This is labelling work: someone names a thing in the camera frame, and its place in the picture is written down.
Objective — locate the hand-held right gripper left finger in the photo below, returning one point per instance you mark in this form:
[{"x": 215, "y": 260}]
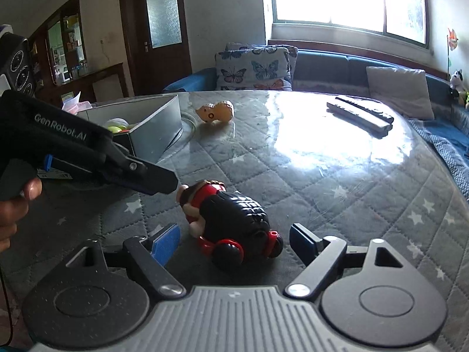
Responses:
[{"x": 165, "y": 242}]

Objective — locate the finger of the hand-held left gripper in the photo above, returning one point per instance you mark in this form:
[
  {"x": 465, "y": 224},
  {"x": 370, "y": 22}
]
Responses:
[
  {"x": 150, "y": 178},
  {"x": 78, "y": 168}
]

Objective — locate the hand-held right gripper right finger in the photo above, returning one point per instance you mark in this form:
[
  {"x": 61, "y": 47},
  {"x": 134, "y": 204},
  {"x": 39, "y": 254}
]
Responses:
[{"x": 306, "y": 240}]

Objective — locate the grey cardboard box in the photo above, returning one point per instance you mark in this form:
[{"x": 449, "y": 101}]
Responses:
[{"x": 157, "y": 132}]

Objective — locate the green ball toy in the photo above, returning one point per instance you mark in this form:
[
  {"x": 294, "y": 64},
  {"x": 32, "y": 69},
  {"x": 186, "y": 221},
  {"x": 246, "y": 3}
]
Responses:
[{"x": 115, "y": 129}]

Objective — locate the white plush rabbit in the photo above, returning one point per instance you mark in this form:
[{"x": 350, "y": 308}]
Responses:
[{"x": 116, "y": 121}]

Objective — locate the black haired red doll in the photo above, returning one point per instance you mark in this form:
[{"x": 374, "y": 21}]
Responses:
[{"x": 234, "y": 216}]

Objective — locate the grey quilted desktop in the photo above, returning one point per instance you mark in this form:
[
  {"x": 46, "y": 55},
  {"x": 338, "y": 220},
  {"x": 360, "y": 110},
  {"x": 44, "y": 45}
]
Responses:
[{"x": 329, "y": 190}]

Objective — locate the person's left hand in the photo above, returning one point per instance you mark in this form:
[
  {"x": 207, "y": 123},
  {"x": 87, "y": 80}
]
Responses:
[{"x": 13, "y": 212}]

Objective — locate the dark wooden cabinet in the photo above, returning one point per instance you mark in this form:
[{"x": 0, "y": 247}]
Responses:
[{"x": 106, "y": 80}]

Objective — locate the tan squeaky toy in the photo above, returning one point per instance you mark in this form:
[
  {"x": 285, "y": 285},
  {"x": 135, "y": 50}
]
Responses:
[{"x": 216, "y": 112}]

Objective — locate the dark wooden door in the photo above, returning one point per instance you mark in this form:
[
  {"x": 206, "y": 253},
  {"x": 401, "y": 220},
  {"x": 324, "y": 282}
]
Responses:
[{"x": 132, "y": 44}]

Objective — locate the grey remote control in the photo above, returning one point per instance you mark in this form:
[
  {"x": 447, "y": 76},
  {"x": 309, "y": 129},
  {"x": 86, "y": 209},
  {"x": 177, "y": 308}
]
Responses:
[{"x": 357, "y": 119}]

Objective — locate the dark remote control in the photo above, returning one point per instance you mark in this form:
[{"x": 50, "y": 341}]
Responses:
[{"x": 366, "y": 109}]

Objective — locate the blue patterned blanket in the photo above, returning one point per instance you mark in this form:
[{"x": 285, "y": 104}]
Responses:
[{"x": 447, "y": 150}]

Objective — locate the blue sofa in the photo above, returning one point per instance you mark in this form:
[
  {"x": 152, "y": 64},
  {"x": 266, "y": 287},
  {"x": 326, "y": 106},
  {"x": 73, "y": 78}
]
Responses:
[{"x": 329, "y": 66}]

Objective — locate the plain grey pillow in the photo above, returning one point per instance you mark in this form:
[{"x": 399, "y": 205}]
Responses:
[{"x": 399, "y": 90}]

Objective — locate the green yellow toy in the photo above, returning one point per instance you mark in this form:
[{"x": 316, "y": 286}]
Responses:
[{"x": 466, "y": 101}]

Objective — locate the cow plush toy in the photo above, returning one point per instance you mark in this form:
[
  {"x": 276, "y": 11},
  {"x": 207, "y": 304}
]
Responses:
[{"x": 456, "y": 80}]

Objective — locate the orange pinwheel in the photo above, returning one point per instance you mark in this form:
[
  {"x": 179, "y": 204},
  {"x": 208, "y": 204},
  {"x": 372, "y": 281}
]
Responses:
[{"x": 451, "y": 38}]

